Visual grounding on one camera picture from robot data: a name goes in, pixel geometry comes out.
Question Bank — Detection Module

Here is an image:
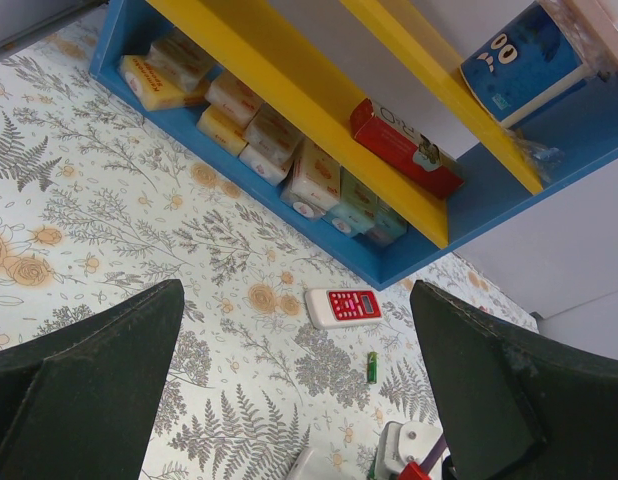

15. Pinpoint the blue can on shelf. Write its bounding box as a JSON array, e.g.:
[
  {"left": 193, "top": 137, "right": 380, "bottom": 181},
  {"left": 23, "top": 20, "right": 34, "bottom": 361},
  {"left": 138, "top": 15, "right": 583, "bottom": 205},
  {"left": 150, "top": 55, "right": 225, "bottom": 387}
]
[{"left": 460, "top": 2, "right": 587, "bottom": 128}]

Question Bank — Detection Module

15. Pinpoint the teal small box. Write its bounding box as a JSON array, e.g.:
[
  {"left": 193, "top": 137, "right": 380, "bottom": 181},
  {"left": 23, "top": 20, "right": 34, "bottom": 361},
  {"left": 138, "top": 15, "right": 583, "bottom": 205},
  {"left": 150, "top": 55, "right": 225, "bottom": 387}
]
[{"left": 323, "top": 169, "right": 408, "bottom": 248}]

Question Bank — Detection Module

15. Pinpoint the floral table mat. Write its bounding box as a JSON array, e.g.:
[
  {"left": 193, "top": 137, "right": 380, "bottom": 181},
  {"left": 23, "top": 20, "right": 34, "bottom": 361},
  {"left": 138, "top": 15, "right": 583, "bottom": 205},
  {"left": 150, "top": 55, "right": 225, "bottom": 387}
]
[{"left": 0, "top": 19, "right": 537, "bottom": 479}]

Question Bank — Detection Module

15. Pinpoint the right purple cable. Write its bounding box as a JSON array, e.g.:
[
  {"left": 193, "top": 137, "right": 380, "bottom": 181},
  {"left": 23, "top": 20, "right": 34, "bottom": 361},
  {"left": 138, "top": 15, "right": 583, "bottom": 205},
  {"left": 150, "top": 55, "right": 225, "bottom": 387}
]
[{"left": 418, "top": 434, "right": 448, "bottom": 476}]

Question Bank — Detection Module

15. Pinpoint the red white remote control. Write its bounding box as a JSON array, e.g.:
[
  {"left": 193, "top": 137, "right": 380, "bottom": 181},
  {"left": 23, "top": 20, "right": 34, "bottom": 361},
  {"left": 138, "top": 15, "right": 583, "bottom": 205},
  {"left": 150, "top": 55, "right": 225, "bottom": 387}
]
[{"left": 305, "top": 288, "right": 383, "bottom": 330}]

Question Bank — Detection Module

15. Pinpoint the yellow small box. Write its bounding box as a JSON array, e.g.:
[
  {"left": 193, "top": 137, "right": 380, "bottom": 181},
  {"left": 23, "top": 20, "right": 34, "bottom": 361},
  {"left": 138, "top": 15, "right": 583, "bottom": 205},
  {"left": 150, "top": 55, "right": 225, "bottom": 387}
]
[{"left": 119, "top": 55, "right": 210, "bottom": 111}]

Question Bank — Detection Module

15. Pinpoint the cream small box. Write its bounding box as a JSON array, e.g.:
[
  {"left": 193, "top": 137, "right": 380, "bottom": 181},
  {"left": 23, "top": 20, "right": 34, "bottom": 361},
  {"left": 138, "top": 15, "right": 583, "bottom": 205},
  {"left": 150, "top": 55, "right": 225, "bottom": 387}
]
[{"left": 280, "top": 138, "right": 341, "bottom": 221}]

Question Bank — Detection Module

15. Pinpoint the green battery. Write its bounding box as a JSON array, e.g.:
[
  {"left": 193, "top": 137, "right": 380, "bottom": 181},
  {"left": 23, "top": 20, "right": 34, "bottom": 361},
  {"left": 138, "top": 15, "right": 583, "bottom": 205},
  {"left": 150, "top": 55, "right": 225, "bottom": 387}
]
[{"left": 366, "top": 352, "right": 378, "bottom": 385}]

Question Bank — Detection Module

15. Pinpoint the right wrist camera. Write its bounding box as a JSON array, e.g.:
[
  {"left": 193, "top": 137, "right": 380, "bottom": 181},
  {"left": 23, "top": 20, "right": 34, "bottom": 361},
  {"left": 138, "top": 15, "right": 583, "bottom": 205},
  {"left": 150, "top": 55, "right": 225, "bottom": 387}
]
[{"left": 367, "top": 421, "right": 443, "bottom": 479}]

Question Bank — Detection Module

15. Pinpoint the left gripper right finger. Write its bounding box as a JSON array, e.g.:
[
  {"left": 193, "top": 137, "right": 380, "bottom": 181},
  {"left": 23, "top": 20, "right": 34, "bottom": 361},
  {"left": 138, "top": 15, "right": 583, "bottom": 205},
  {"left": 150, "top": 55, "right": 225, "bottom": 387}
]
[{"left": 410, "top": 281, "right": 618, "bottom": 479}]

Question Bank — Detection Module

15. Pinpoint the red box on shelf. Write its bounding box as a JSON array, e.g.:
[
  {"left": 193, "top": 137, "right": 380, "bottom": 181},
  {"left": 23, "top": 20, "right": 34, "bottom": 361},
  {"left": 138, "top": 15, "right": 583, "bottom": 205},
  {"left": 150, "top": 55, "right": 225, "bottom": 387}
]
[{"left": 350, "top": 98, "right": 464, "bottom": 199}]

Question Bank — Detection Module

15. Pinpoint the blue shelf unit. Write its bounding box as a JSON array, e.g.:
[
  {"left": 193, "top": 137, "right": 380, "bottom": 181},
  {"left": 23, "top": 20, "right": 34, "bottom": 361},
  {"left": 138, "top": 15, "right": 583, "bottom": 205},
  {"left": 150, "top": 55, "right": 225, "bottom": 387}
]
[{"left": 90, "top": 1, "right": 618, "bottom": 289}]

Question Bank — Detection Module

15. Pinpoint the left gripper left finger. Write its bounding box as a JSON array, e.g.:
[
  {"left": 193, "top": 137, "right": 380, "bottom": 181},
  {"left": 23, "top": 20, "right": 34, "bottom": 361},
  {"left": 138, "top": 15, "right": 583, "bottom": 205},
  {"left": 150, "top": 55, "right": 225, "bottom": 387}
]
[{"left": 0, "top": 279, "right": 184, "bottom": 479}]

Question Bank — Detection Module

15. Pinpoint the grey white remote control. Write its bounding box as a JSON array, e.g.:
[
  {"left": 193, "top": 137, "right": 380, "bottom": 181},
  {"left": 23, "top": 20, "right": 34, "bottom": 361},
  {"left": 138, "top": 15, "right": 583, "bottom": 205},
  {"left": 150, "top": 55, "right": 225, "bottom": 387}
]
[{"left": 285, "top": 447, "right": 316, "bottom": 480}]

